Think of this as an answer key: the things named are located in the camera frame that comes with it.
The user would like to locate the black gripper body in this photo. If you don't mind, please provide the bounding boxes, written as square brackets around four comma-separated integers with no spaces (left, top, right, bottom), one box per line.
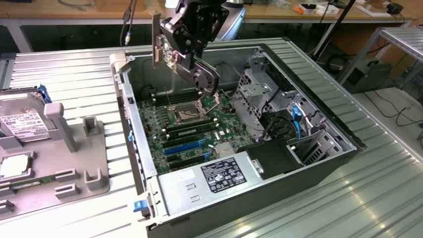
[173,0,230,42]

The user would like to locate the graphics card with black fan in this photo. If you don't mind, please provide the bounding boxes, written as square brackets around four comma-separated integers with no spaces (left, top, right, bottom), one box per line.
[150,11,221,97]

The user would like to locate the thin locking lever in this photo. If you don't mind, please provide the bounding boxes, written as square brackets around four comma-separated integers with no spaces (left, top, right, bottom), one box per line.
[162,86,173,110]

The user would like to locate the metal socket cover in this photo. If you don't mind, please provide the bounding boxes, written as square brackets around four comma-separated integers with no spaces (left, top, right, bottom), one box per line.
[197,93,221,115]

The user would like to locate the CPU socket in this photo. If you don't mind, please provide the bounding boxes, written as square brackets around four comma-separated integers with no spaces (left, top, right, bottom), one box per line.
[169,103,202,124]

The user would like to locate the silver metal drive cage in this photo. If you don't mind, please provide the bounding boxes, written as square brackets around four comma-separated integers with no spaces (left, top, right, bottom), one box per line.
[230,66,297,139]

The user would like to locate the wooden lab desk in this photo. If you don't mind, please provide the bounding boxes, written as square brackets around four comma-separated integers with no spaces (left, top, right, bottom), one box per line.
[0,0,417,52]

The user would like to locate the green motherboard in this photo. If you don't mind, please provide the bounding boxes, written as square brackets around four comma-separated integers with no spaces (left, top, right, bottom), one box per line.
[137,90,244,172]

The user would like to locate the installed green RAM stick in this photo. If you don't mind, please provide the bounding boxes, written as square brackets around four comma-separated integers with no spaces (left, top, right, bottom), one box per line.
[166,125,217,139]

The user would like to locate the white orange small box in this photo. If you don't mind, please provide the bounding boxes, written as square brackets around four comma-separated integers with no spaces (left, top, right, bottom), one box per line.
[292,3,340,16]

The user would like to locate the blue expansion slot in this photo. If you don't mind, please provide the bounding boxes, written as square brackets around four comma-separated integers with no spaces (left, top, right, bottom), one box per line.
[162,139,205,155]

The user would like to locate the silver chipset heatsink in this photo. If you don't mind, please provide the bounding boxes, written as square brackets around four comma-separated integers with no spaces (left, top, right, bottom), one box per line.
[213,143,233,156]

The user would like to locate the black tripod pole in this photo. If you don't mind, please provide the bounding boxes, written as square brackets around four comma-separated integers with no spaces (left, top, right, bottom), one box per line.
[312,0,356,58]

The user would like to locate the long black expansion slot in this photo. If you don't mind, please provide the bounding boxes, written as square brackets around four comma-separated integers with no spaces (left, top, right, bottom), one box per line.
[165,153,208,165]
[169,160,213,172]

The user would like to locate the black plastic fan shroud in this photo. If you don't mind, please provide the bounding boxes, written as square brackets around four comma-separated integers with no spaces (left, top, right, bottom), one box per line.
[236,142,304,180]

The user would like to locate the silver power supply unit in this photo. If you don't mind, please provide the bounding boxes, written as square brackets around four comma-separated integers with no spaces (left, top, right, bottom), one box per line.
[156,150,266,219]

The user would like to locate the dark grey equipment box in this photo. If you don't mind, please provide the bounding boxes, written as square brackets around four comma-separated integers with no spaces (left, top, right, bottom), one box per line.
[342,59,394,94]

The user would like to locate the silver perforated disk bay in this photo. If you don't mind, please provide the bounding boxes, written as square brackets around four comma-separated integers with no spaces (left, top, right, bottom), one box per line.
[285,128,356,166]

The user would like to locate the grey plastic parts rack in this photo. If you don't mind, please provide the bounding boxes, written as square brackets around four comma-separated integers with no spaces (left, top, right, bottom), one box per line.
[0,102,112,220]

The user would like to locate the hard disk in blue caddy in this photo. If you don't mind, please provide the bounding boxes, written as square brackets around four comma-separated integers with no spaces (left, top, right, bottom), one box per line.
[0,84,53,143]

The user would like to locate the black power adapter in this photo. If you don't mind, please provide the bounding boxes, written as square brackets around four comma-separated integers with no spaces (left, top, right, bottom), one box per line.
[385,2,402,15]

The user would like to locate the open PC case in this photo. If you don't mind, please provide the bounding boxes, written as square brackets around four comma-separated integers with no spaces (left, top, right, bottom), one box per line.
[108,36,368,233]

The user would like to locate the silver CPU chip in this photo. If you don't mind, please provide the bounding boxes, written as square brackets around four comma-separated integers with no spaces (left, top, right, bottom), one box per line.
[0,155,32,178]

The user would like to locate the green loose RAM stick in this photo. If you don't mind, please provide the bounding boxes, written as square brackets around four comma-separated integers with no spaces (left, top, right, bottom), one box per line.
[0,174,57,193]

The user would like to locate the hanging grey cable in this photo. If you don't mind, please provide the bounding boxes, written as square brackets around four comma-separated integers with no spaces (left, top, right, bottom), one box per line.
[118,0,138,47]

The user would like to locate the blue SATA wire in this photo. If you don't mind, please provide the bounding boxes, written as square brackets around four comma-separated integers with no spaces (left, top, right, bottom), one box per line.
[290,105,302,140]

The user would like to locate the aluminium frame side table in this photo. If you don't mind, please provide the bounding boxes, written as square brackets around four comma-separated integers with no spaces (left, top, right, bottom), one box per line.
[336,26,423,95]

